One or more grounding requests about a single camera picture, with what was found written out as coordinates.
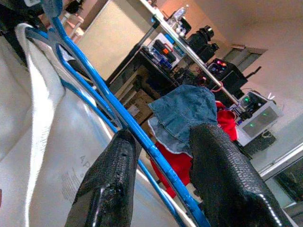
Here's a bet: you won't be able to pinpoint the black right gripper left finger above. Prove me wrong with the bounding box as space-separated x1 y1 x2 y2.
65 129 142 227

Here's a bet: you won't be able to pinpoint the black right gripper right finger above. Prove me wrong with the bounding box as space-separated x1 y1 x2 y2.
189 124 294 227

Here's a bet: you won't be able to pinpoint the blue plastic hanger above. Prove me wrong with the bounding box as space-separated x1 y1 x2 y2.
25 0 211 227

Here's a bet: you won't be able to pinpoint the white printed t-shirt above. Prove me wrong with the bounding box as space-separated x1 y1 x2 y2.
0 22 190 227

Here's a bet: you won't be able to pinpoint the pink hanger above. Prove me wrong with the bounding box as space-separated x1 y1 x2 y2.
210 81 225 93

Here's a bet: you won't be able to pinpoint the red polo shirt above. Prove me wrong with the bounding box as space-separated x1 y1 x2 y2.
150 100 239 198

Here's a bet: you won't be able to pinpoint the white computer case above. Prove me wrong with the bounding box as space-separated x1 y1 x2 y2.
234 91 281 147

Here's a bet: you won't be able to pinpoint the blue denim skirt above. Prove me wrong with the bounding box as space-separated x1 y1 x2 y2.
148 84 218 158

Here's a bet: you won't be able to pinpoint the brown cardboard box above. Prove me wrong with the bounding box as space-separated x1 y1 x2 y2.
118 88 157 126

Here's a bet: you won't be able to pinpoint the black computer tower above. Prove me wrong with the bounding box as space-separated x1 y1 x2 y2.
208 59 248 95

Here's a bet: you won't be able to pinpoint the black desk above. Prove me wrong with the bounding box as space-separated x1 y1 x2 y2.
106 46 249 114

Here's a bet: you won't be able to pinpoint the blue labelled box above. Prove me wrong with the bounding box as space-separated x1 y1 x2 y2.
151 39 177 64

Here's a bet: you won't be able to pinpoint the chrome and black clothes rack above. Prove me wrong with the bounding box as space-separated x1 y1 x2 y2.
139 0 242 107

